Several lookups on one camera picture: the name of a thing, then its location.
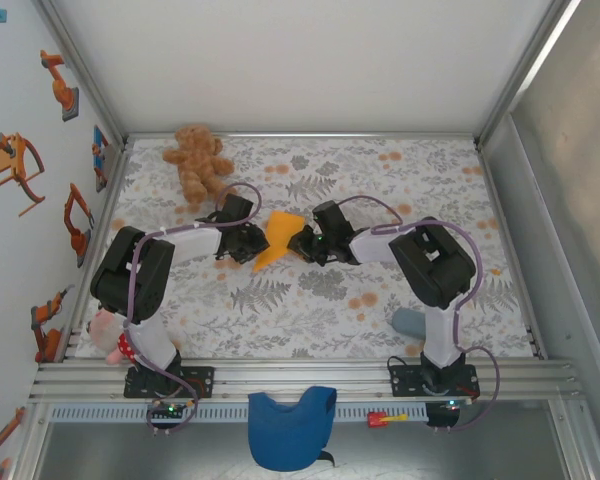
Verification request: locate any orange cloth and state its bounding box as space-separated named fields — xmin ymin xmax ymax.
xmin=252 ymin=209 xmax=306 ymax=273

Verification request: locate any orange arm sticker grey base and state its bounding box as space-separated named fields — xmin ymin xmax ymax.
xmin=39 ymin=48 xmax=81 ymax=122

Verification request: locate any floral tablecloth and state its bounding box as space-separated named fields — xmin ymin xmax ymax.
xmin=77 ymin=135 xmax=539 ymax=360

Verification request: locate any brown teddy bear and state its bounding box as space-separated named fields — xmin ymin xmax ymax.
xmin=161 ymin=123 xmax=241 ymax=205

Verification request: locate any grey-blue cylinder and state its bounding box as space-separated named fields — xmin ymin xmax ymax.
xmin=391 ymin=306 xmax=429 ymax=341

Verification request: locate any pink plush toy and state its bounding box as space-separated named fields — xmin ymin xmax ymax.
xmin=86 ymin=307 xmax=141 ymax=366

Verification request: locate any blue and orange sticker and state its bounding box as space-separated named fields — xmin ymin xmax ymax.
xmin=92 ymin=124 xmax=112 ymax=194

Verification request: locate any red and yellow tool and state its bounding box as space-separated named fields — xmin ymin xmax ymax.
xmin=367 ymin=410 xmax=410 ymax=430

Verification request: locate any blue cloth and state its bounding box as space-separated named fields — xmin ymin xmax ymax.
xmin=247 ymin=385 xmax=339 ymax=472

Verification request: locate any orange claw sticker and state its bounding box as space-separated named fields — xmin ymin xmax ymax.
xmin=0 ymin=132 xmax=47 ymax=217

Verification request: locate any thin aluminium frame rail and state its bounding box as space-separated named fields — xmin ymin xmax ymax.
xmin=126 ymin=131 xmax=480 ymax=142

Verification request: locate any purple cable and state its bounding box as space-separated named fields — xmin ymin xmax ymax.
xmin=337 ymin=194 xmax=502 ymax=435
xmin=122 ymin=182 xmax=263 ymax=436

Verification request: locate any wide aluminium frame rail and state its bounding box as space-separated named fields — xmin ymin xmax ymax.
xmin=27 ymin=357 xmax=584 ymax=404

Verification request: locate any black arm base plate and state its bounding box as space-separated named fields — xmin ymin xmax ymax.
xmin=123 ymin=365 xmax=216 ymax=400
xmin=388 ymin=364 xmax=480 ymax=399

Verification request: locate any aluminium side rail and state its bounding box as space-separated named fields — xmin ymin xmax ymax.
xmin=54 ymin=144 xmax=131 ymax=361
xmin=477 ymin=142 xmax=549 ymax=361

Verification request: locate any white slotted cable duct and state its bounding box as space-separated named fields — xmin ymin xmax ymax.
xmin=49 ymin=403 xmax=431 ymax=422

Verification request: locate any aluminium frame post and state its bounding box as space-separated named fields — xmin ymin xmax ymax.
xmin=472 ymin=0 xmax=584 ymax=149
xmin=32 ymin=0 xmax=131 ymax=149

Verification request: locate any aluminium frame leg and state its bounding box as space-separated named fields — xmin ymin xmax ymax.
xmin=547 ymin=399 xmax=600 ymax=480
xmin=9 ymin=402 xmax=51 ymax=480

